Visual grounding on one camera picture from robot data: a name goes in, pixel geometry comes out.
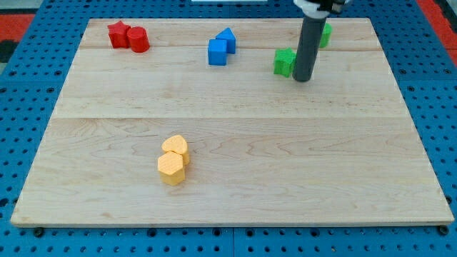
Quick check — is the green star block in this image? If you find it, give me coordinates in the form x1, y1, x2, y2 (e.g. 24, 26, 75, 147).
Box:
273, 48, 296, 78

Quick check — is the red star block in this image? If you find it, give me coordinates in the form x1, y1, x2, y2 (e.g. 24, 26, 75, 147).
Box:
107, 21, 131, 49

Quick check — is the yellow heart block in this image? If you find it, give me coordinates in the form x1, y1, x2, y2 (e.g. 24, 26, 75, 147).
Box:
161, 134, 190, 165

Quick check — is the light wooden board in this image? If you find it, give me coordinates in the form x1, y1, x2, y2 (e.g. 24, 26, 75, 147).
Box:
11, 18, 454, 228

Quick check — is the yellow hexagon block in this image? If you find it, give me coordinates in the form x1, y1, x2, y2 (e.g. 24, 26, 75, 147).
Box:
157, 151, 185, 186

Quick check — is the blue cube block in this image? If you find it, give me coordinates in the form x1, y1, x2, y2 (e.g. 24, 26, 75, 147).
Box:
207, 39, 227, 66

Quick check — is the blue triangle block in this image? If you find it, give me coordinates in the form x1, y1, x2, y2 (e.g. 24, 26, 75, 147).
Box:
216, 27, 236, 54

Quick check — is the red cylinder block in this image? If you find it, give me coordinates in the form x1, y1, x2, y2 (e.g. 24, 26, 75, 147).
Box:
127, 26, 150, 53

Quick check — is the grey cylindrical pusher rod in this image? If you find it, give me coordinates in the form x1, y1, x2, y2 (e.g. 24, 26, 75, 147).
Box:
292, 16, 326, 82

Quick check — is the green cylinder block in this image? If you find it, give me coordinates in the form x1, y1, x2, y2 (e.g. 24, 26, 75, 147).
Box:
319, 23, 333, 48

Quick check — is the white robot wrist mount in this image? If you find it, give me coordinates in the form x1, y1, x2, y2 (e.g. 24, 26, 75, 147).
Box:
293, 0, 353, 19

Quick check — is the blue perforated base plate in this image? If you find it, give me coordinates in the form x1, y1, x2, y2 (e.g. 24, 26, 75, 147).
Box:
1, 1, 456, 256

